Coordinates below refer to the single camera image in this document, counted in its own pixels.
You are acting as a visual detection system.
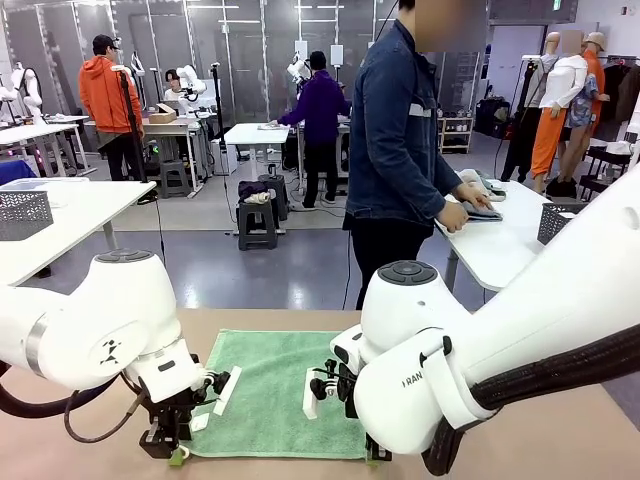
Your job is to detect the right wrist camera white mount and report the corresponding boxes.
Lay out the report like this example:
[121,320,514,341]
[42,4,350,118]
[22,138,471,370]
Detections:
[302,358,360,420]

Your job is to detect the seated person in white shirt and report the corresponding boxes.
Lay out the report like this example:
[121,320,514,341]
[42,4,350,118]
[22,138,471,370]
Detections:
[163,68,190,104]

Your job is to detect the black tripod pole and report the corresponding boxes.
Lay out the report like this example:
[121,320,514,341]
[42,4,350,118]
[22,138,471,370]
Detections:
[110,63,151,184]

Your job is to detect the person's right hand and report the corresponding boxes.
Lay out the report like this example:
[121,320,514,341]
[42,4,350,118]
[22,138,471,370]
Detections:
[435,200,469,235]

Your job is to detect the white shelf rack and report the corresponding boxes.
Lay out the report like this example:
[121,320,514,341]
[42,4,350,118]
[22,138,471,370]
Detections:
[437,115,475,155]

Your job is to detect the rack of dark clothes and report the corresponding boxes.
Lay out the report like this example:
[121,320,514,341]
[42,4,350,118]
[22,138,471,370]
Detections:
[599,53,640,146]

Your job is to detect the white rectangular table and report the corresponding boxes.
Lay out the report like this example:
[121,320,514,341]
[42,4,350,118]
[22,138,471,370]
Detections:
[0,178,158,287]

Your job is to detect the grey plastic stool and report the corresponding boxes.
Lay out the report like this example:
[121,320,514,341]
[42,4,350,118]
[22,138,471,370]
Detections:
[237,197,279,251]
[158,159,194,200]
[258,173,290,222]

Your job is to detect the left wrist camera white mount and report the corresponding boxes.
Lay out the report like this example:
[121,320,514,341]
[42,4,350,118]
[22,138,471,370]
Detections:
[192,366,243,434]

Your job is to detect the blue cloth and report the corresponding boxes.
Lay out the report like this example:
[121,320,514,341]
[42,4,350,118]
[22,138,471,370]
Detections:
[0,158,39,187]

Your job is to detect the black upright stand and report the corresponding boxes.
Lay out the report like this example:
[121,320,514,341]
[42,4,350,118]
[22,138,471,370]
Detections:
[208,62,231,176]

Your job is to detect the cardboard box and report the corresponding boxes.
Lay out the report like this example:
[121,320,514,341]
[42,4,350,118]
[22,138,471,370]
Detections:
[149,103,178,125]

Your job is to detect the green towel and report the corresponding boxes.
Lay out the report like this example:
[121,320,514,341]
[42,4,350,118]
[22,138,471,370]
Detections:
[185,328,369,460]

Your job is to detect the dark grey towel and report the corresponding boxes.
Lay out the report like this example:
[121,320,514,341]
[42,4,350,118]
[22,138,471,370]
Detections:
[462,199,504,223]

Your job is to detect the black braided right arm hose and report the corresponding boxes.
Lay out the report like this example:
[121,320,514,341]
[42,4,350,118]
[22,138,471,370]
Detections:
[422,324,640,476]

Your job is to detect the person's left hand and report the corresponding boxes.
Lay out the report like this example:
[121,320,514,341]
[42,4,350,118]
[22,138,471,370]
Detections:
[456,181,494,212]

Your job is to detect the black trolley cart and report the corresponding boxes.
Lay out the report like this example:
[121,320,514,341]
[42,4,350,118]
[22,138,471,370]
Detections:
[572,144,639,202]

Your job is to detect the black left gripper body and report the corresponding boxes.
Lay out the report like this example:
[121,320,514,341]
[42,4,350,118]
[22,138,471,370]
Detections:
[147,387,201,442]

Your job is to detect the mannequin in grey top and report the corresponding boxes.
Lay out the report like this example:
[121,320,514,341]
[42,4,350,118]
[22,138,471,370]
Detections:
[502,32,561,176]

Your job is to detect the white table with rounded edge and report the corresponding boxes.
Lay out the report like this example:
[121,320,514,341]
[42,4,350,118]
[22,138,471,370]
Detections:
[433,178,594,294]

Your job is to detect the grey-framed workbench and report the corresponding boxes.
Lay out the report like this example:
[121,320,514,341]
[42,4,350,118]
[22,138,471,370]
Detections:
[84,117,206,194]

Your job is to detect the small white desk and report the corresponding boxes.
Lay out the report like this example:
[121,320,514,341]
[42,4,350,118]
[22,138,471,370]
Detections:
[223,122,292,236]

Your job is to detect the person in purple hoodie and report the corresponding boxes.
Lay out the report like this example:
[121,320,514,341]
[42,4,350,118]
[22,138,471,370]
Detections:
[277,50,353,210]

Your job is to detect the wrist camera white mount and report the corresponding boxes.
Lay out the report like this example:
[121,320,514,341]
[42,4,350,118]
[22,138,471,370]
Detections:
[302,358,360,420]
[192,366,243,434]

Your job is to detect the black bags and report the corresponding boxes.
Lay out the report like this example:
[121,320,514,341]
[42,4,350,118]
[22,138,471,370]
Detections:
[474,97,512,140]

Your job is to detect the person in denim jacket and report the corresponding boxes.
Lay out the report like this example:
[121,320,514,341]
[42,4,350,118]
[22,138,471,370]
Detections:
[344,0,494,311]

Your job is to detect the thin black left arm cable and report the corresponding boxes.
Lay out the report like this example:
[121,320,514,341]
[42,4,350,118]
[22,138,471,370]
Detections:
[64,392,151,444]

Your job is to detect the long white background desk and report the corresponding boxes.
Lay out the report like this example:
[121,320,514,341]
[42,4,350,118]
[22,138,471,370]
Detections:
[0,115,96,179]

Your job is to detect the dark and beige clothes pile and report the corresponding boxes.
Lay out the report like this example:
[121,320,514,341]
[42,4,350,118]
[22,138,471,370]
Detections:
[237,179,274,206]

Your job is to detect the person in orange hoodie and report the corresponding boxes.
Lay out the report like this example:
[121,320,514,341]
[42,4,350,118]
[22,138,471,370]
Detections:
[78,33,147,182]

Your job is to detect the mannequin in white top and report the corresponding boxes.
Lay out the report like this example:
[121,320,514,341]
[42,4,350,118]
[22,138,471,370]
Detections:
[529,29,589,180]

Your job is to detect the grey perforated plastic basket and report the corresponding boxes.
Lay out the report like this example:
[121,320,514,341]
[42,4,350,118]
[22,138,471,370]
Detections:
[537,202,590,246]
[0,190,55,242]

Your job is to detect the person's right forearm denim sleeve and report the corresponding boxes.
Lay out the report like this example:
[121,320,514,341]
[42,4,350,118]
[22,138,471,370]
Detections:
[394,149,454,222]

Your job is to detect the mannequin in orange shirt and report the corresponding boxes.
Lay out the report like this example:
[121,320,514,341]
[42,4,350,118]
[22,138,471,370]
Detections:
[557,30,611,187]

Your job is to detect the thick black left arm hose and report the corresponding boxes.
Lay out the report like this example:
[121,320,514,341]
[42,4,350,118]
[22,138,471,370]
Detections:
[0,372,126,417]

